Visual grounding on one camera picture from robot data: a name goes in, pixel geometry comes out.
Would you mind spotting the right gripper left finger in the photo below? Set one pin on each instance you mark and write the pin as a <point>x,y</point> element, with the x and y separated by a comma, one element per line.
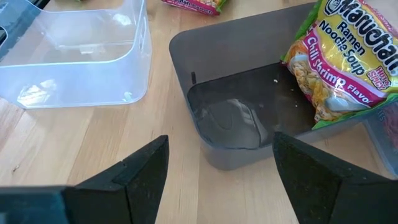
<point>136,186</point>

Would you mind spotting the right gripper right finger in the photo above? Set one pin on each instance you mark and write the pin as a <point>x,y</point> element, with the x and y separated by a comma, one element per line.
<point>326,193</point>

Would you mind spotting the large clear plastic bin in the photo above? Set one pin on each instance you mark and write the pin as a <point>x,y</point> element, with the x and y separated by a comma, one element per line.
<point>77,77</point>

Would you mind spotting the green-edged Maruchan ramen packet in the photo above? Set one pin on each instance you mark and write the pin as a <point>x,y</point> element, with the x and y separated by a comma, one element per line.
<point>199,6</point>
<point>342,62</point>

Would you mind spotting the dark grey plastic bin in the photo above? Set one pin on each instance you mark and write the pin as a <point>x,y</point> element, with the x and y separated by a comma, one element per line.
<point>224,46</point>

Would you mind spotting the small clear plastic bin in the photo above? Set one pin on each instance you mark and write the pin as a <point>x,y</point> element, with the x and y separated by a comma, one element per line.
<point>377,149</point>

